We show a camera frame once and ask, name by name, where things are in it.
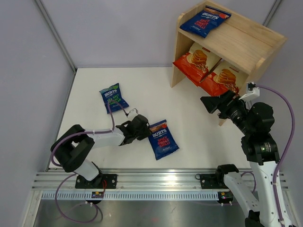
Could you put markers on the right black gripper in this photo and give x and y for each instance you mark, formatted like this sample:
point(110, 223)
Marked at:
point(224, 103)

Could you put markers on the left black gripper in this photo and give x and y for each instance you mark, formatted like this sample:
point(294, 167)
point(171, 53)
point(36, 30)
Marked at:
point(147, 133)

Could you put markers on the Burts chilli bag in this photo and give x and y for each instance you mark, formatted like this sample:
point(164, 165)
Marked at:
point(205, 21)
point(161, 140)

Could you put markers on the cassava chips bag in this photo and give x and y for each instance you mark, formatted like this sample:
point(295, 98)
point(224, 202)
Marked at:
point(197, 63)
point(223, 78)

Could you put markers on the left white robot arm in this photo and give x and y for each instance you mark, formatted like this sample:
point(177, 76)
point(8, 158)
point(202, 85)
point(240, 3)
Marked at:
point(72, 148)

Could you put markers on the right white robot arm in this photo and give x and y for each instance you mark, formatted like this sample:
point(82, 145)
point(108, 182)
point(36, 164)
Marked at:
point(260, 149)

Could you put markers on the wooden two-tier shelf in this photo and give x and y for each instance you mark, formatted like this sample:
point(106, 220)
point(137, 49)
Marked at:
point(244, 43)

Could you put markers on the Burts green blue bag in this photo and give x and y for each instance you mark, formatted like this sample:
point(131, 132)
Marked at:
point(112, 98)

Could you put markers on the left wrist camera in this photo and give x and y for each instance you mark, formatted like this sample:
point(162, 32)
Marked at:
point(133, 113)

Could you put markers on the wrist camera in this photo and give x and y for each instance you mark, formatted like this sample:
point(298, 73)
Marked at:
point(133, 113)
point(252, 92)

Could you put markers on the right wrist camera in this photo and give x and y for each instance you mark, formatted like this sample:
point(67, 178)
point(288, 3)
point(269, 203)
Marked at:
point(252, 92)

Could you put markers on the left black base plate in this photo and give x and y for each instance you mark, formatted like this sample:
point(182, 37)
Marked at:
point(107, 181)

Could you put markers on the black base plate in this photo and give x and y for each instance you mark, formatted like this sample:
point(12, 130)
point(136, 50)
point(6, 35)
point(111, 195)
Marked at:
point(211, 181)
point(107, 181)

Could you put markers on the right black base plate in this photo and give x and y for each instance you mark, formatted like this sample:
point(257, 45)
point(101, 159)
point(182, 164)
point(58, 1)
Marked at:
point(211, 181)

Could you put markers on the aluminium mounting rail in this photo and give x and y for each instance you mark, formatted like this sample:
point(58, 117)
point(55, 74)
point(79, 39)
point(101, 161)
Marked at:
point(134, 179)

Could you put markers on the white slotted cable duct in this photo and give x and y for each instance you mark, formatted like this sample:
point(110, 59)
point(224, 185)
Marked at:
point(132, 196)

